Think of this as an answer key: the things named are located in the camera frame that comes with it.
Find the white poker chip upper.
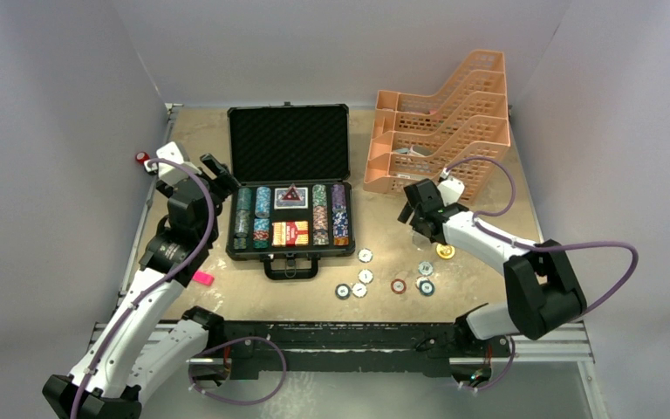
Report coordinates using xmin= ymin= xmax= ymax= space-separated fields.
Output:
xmin=358 ymin=248 xmax=373 ymax=263

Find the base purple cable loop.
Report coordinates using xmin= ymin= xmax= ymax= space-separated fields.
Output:
xmin=188 ymin=335 xmax=287 ymax=407

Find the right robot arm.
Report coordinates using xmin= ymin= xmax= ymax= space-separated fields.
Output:
xmin=398 ymin=179 xmax=588 ymax=355

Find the blue playing card deck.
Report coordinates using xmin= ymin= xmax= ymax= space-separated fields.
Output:
xmin=273 ymin=185 xmax=309 ymax=210

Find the yellow round button chip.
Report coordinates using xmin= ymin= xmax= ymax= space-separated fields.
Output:
xmin=435 ymin=244 xmax=456 ymax=260

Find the white poker chip middle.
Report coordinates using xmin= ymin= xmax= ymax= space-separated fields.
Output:
xmin=358 ymin=269 xmax=374 ymax=285

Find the red emergency button left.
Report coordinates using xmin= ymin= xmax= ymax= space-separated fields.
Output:
xmin=135 ymin=152 xmax=150 ymax=165

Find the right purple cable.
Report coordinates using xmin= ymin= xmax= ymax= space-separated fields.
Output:
xmin=441 ymin=155 xmax=640 ymax=319

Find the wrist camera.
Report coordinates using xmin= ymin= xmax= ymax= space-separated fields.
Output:
xmin=142 ymin=141 xmax=201 ymax=185
xmin=437 ymin=168 xmax=465 ymax=206

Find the teal poker chip right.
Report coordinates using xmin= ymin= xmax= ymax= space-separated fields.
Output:
xmin=416 ymin=278 xmax=435 ymax=297

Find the white poker chip right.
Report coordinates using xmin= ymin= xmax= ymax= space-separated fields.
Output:
xmin=418 ymin=261 xmax=434 ymax=277

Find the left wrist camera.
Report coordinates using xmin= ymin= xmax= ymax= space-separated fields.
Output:
xmin=142 ymin=141 xmax=201 ymax=185

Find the white poker chip lower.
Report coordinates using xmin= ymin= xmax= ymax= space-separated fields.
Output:
xmin=352 ymin=283 xmax=367 ymax=299

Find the red gold card deck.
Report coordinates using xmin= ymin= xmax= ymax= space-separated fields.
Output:
xmin=271 ymin=221 xmax=310 ymax=247

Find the dark green poker chip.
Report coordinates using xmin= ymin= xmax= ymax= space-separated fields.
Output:
xmin=335 ymin=284 xmax=352 ymax=299

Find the red poker chip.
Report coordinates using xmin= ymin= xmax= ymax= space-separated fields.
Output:
xmin=390 ymin=278 xmax=407 ymax=295

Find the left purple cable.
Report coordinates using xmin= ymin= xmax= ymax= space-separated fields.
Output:
xmin=69 ymin=159 xmax=216 ymax=419

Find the pink highlighter marker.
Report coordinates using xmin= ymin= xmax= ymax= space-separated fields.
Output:
xmin=192 ymin=271 xmax=215 ymax=286

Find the white poker chip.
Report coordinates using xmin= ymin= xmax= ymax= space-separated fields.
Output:
xmin=358 ymin=269 xmax=374 ymax=285
xmin=358 ymin=248 xmax=373 ymax=263
xmin=418 ymin=261 xmax=434 ymax=277
xmin=352 ymin=283 xmax=367 ymax=299

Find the red triangular dealer button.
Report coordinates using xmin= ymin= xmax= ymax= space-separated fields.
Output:
xmin=281 ymin=184 xmax=306 ymax=203

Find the orange plastic file tray rack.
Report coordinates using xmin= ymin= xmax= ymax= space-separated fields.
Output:
xmin=363 ymin=50 xmax=511 ymax=203

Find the black poker set case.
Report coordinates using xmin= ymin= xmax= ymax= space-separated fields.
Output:
xmin=226 ymin=104 xmax=356 ymax=280

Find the black base frame rail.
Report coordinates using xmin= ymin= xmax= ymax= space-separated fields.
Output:
xmin=203 ymin=320 xmax=509 ymax=380

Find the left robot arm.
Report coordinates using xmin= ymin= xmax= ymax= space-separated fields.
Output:
xmin=42 ymin=154 xmax=240 ymax=418

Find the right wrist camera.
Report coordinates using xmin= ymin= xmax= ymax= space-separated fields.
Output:
xmin=437 ymin=168 xmax=465 ymax=206

